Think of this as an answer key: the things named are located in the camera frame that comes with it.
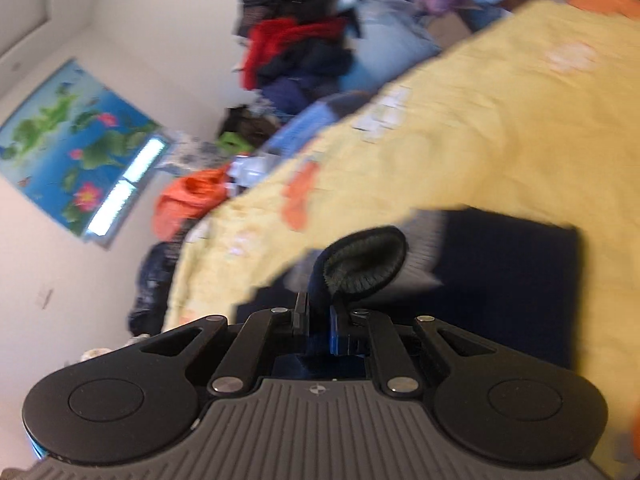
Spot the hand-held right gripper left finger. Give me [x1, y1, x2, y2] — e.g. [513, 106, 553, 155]
[140, 291, 309, 397]

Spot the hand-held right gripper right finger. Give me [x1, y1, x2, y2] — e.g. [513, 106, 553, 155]
[329, 306, 502, 397]

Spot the grey knit garment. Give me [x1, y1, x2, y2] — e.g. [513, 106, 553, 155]
[397, 208, 451, 288]

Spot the dark navy knit garment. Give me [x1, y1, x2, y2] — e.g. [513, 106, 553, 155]
[235, 207, 585, 378]

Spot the dark blue bag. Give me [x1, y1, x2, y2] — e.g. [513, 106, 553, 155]
[126, 241, 187, 337]

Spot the orange garment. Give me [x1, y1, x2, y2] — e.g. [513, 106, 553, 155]
[152, 166, 235, 245]

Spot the green cloth item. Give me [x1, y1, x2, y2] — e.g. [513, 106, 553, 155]
[216, 130, 257, 155]

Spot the blue folded cloth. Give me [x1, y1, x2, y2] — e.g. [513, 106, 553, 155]
[259, 99, 353, 157]

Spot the white patterned cloth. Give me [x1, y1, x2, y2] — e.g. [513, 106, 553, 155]
[164, 134, 227, 177]

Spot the yellow printed bed sheet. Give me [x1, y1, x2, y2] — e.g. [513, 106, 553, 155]
[162, 0, 640, 480]

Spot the red garment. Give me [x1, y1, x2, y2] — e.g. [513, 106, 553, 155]
[241, 16, 351, 92]

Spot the pale grey-blue cloth bundle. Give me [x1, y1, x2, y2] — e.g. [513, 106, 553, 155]
[350, 0, 443, 78]

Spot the blue floral wall poster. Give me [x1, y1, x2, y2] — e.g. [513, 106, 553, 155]
[0, 57, 163, 238]

